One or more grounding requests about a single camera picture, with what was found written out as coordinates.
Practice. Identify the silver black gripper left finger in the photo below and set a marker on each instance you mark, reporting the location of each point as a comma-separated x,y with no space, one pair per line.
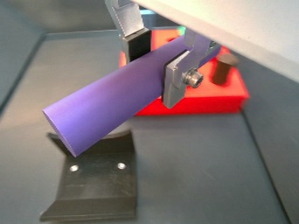
135,36

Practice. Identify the red foam peg board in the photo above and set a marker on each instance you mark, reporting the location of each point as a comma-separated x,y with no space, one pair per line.
209,99

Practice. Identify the blue rectangular peg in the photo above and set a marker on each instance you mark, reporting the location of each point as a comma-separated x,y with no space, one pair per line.
147,12

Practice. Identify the black curved holder stand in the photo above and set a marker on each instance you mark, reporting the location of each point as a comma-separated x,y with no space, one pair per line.
98,181

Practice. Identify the purple cylinder peg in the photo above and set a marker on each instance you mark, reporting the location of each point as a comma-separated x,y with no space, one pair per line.
88,114

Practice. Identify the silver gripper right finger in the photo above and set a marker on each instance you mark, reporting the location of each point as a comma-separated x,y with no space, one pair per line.
181,70

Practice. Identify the brown hexagonal peg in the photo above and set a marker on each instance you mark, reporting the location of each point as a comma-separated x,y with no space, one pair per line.
226,61

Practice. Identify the green triangular peg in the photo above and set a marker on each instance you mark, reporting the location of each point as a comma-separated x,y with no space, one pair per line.
182,30

